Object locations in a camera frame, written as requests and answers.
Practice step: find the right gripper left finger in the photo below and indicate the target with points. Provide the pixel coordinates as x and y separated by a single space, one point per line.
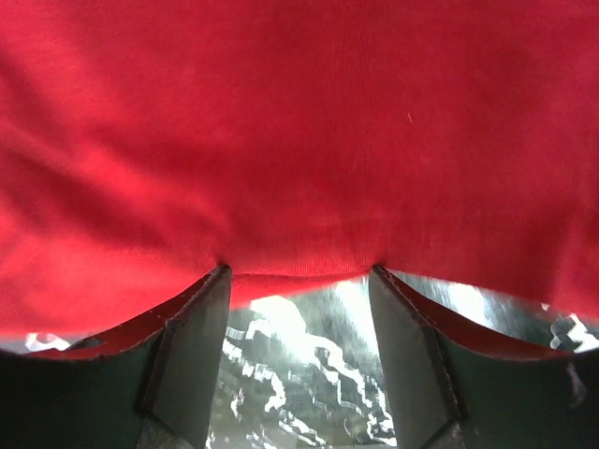
159 368

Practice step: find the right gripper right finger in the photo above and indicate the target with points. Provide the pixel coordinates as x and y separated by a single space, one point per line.
453 383

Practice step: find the dark red t-shirt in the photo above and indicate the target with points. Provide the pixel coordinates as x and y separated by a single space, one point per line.
300 143

